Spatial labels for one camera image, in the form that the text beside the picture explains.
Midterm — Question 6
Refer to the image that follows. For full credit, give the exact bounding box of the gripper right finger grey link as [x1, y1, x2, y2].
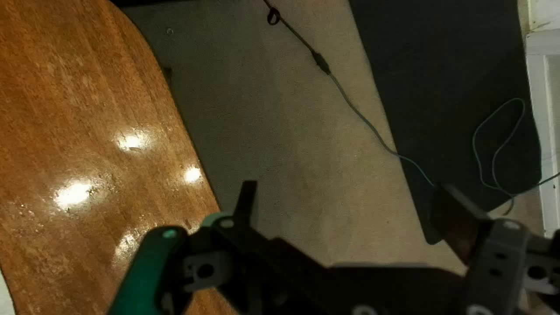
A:
[430, 183, 560, 315]

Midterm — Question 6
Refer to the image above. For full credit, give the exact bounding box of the gripper left finger green link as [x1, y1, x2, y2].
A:
[106, 180, 276, 315]

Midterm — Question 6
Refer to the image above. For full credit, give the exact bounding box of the dark floor rug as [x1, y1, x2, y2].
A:
[347, 0, 542, 246]

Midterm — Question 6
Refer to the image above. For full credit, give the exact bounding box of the thin pale wire loop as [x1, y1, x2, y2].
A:
[468, 94, 560, 203]

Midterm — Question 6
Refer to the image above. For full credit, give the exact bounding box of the white door frame trim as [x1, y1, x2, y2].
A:
[515, 0, 560, 236]

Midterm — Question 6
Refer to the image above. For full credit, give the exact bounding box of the black floor cable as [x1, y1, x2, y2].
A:
[260, 0, 438, 190]

